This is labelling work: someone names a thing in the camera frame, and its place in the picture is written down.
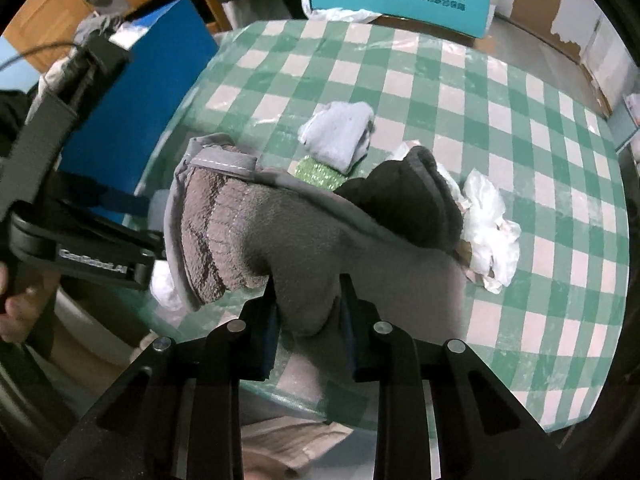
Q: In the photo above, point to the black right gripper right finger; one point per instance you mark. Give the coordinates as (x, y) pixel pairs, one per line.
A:
(482, 429)

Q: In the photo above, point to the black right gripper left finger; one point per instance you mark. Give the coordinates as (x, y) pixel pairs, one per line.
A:
(131, 432)

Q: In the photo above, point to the grey brown knit garment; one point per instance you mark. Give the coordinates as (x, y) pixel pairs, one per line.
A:
(243, 226)

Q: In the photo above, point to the white patterned cloth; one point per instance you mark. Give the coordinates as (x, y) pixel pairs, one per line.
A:
(490, 242)

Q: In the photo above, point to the grey blue sock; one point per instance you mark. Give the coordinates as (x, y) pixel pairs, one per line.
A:
(338, 134)

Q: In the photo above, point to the person left hand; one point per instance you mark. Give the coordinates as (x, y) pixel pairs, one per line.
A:
(25, 294)

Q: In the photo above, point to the green white checkered tablecloth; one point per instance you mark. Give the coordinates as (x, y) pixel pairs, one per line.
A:
(551, 335)

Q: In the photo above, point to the white rolled sock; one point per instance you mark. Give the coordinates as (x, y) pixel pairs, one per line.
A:
(167, 279)

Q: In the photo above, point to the wooden louvered cabinet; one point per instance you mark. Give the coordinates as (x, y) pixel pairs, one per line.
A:
(100, 0)

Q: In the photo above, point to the blue cardboard storage box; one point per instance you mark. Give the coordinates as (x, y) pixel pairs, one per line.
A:
(103, 162)

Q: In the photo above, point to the grey fabric bag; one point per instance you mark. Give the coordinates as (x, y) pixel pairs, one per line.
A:
(95, 25)

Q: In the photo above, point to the black fuzzy sock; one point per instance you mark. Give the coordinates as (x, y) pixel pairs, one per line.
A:
(410, 198)

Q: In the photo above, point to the white plastic bag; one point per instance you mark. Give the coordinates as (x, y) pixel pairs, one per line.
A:
(337, 14)

